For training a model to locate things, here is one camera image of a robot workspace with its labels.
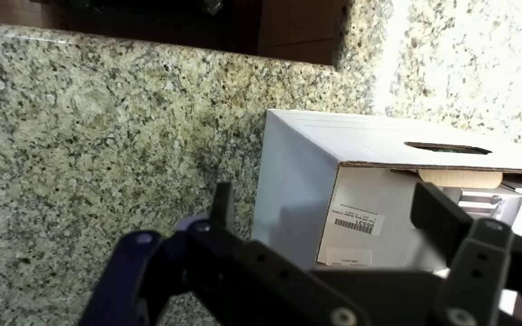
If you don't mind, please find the white box with barcode label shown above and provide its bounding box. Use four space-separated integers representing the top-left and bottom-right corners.
315 165 422 268

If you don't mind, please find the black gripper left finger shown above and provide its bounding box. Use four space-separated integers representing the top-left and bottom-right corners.
77 179 371 326

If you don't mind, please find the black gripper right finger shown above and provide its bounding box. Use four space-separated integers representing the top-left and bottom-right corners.
409 179 522 326

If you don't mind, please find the white cardboard storage box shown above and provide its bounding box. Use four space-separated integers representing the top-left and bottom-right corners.
249 107 522 274

